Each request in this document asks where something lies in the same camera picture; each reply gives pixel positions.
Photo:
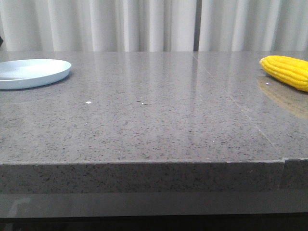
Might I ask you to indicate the light blue round plate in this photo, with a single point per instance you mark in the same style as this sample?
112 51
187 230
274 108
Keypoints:
30 73

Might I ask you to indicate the yellow corn cob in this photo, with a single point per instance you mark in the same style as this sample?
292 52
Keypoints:
288 70

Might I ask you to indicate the grey pleated curtain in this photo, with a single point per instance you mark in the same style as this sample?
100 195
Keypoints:
153 25

